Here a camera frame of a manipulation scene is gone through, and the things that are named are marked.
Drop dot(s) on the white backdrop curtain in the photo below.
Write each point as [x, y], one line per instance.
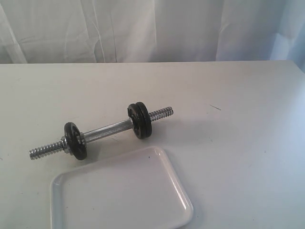
[62, 31]

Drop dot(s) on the black weight plate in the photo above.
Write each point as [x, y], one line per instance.
[146, 120]
[75, 142]
[135, 115]

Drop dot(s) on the chrome threaded dumbbell bar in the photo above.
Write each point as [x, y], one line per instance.
[96, 134]

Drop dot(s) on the white rectangular tray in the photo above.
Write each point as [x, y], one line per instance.
[135, 190]

